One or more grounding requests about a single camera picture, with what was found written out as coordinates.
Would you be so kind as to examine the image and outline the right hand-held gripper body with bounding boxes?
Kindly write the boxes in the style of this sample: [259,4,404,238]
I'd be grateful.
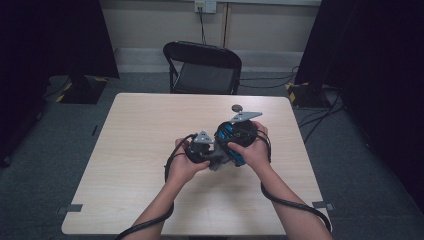
[216,110,264,149]

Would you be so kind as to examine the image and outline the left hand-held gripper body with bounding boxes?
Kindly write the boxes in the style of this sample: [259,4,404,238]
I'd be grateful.
[184,129,215,165]

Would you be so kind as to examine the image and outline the blue toy car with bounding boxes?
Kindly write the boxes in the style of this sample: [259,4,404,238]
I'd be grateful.
[214,121,248,168]

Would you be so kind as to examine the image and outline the person's left hand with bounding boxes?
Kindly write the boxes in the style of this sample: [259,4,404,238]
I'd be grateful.
[165,137,212,188]

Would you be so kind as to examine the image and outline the person's right hand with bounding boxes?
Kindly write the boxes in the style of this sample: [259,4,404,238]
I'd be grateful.
[227,120,272,174]

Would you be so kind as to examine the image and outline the black folding chair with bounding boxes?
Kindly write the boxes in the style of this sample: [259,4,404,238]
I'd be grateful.
[162,40,243,96]

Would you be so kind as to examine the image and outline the black stand base yellow stripes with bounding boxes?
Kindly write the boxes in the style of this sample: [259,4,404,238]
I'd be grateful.
[57,75,110,105]
[284,81,333,109]

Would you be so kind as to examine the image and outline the grey tape strip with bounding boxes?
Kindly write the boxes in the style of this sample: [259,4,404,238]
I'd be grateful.
[312,200,335,212]
[56,203,84,215]

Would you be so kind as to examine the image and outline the black curtain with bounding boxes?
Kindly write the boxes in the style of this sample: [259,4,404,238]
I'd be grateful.
[294,0,424,214]
[0,0,120,168]

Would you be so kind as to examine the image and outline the left hand-held gripper black cable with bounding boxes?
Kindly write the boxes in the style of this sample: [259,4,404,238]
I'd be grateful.
[113,133,198,240]

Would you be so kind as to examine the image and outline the hand-held gripper black cable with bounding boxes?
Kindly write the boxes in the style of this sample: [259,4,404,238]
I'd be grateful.
[113,133,198,240]
[255,128,333,234]

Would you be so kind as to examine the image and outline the black floor cables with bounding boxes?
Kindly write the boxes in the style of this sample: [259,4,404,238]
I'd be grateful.
[239,65,348,145]

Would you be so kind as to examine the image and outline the right hand-held gripper black cable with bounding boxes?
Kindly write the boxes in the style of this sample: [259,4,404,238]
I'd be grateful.
[255,128,333,234]

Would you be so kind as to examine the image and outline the thin vertical wall conduit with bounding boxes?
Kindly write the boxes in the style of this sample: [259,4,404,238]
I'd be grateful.
[222,2,231,48]

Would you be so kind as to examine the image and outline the black plugged wall cable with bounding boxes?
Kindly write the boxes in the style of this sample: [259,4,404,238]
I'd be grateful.
[198,6,207,45]

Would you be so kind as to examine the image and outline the white wall socket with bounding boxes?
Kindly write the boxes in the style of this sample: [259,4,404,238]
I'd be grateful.
[194,0,218,14]

